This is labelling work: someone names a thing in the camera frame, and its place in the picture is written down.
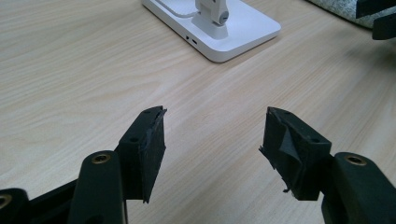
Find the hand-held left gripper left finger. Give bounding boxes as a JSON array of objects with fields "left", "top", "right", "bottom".
[{"left": 116, "top": 105, "right": 168, "bottom": 204}]

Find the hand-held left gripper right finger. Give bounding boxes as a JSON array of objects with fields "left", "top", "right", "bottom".
[{"left": 259, "top": 105, "right": 333, "bottom": 202}]

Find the grey-blue cloth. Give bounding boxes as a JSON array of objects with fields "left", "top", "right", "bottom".
[{"left": 306, "top": 0, "right": 396, "bottom": 30}]

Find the white desk lamp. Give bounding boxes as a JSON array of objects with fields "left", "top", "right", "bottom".
[{"left": 141, "top": 0, "right": 282, "bottom": 63}]

